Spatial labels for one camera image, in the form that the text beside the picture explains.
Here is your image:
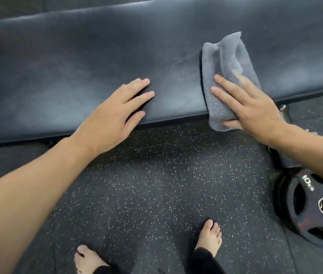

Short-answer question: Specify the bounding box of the person's left hand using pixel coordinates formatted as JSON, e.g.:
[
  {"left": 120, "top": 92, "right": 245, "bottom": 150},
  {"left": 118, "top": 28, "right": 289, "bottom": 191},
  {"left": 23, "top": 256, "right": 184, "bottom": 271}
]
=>
[{"left": 71, "top": 78, "right": 155, "bottom": 156}]

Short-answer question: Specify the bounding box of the person's right hand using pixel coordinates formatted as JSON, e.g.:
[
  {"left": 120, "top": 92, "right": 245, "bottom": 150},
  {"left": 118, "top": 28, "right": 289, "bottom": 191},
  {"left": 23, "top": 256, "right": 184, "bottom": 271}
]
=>
[{"left": 210, "top": 69, "right": 288, "bottom": 146}]

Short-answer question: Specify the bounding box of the grey microfibre cloth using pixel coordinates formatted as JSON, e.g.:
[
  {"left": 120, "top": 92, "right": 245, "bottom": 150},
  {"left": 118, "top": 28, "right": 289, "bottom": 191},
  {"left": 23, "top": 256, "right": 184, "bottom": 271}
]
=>
[{"left": 201, "top": 31, "right": 262, "bottom": 132}]

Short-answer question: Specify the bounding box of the person's right forearm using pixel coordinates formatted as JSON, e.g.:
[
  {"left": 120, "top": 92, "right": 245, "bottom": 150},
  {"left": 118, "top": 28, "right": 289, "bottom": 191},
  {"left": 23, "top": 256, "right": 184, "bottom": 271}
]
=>
[{"left": 272, "top": 123, "right": 323, "bottom": 194}]

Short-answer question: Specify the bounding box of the person's left forearm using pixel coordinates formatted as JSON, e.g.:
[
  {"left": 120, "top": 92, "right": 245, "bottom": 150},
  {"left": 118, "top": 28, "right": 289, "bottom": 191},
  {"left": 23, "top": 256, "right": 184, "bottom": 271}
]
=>
[{"left": 0, "top": 136, "right": 100, "bottom": 274}]

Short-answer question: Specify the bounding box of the black padded bench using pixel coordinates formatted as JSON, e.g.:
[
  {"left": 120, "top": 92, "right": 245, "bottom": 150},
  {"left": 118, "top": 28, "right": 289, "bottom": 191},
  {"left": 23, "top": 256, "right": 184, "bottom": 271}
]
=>
[{"left": 0, "top": 0, "right": 323, "bottom": 147}]

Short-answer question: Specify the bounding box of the black weight plate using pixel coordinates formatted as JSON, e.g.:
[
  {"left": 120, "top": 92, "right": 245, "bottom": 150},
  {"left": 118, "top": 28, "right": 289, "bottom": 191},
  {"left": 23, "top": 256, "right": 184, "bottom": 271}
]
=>
[{"left": 273, "top": 168, "right": 323, "bottom": 249}]

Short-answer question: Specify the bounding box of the person's right foot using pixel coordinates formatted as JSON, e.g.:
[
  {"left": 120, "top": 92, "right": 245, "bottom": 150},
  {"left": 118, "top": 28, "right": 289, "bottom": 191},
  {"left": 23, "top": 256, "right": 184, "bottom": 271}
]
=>
[{"left": 194, "top": 219, "right": 223, "bottom": 258}]

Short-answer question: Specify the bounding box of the person's foot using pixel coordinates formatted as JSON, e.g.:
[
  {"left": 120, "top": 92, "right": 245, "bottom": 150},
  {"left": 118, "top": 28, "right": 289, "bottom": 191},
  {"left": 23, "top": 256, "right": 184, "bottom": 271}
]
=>
[
  {"left": 194, "top": 219, "right": 223, "bottom": 258},
  {"left": 74, "top": 244, "right": 111, "bottom": 274}
]

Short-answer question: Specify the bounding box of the person's black right trouser leg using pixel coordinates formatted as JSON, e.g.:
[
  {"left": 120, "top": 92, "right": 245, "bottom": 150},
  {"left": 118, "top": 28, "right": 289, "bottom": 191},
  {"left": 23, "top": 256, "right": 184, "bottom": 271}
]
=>
[{"left": 188, "top": 247, "right": 225, "bottom": 274}]

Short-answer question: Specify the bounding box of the person's black trouser leg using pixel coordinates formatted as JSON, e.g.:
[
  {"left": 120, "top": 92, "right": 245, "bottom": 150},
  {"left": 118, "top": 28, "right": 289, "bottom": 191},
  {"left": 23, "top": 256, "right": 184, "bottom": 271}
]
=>
[
  {"left": 188, "top": 247, "right": 225, "bottom": 274},
  {"left": 92, "top": 265, "right": 123, "bottom": 274}
]

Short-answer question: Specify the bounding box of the person's left foot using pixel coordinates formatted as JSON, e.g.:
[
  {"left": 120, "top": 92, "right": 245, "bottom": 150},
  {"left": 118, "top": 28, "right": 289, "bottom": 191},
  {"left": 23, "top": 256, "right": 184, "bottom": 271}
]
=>
[{"left": 74, "top": 244, "right": 111, "bottom": 274}]

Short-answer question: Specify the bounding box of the person's black left trouser leg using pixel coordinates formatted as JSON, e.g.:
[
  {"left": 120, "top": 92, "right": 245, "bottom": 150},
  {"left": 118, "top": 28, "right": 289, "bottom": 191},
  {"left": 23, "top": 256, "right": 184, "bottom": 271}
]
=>
[{"left": 92, "top": 265, "right": 123, "bottom": 274}]

